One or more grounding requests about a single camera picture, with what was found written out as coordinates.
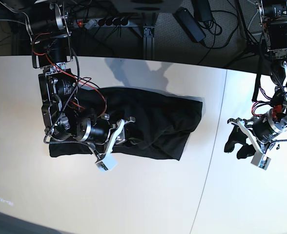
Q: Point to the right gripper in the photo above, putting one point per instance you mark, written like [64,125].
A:
[103,132]

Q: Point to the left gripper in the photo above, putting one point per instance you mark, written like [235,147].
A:
[256,134]

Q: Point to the dark navy T-shirt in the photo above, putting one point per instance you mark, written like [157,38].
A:
[163,123]

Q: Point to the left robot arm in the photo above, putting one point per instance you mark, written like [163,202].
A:
[270,89]

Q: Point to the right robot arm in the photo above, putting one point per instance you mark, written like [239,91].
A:
[66,120]

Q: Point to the black tripod stand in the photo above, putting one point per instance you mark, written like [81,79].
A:
[252,46]

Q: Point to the white plug adapter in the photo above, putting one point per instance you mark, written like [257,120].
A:
[90,24]

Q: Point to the white power strip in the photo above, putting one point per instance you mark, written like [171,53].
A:
[103,22]

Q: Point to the black power brick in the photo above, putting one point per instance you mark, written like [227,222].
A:
[202,10]
[190,26]

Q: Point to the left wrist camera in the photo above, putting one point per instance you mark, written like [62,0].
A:
[260,160]

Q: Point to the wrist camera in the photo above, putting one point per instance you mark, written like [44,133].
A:
[260,160]
[106,162]

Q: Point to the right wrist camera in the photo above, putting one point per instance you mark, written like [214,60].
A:
[106,162]

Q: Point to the aluminium frame post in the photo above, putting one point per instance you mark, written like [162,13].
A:
[149,20]

